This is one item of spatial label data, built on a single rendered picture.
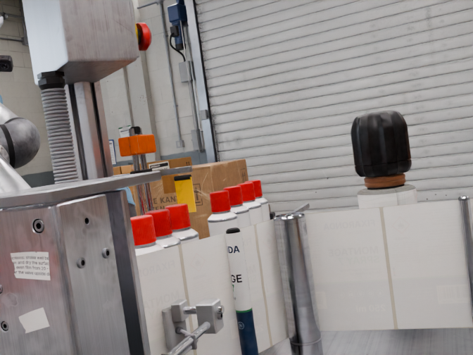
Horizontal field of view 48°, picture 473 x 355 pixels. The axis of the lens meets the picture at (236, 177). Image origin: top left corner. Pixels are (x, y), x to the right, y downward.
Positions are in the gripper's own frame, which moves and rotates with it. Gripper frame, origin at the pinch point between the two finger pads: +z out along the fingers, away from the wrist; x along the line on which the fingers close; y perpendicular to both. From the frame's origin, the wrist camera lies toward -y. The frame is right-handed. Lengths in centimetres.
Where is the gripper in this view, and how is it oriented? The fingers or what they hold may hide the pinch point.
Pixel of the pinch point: (9, 38)
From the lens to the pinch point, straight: 190.6
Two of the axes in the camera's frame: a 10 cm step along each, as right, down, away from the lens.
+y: -9.3, -3.2, 1.5
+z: 3.4, -6.4, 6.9
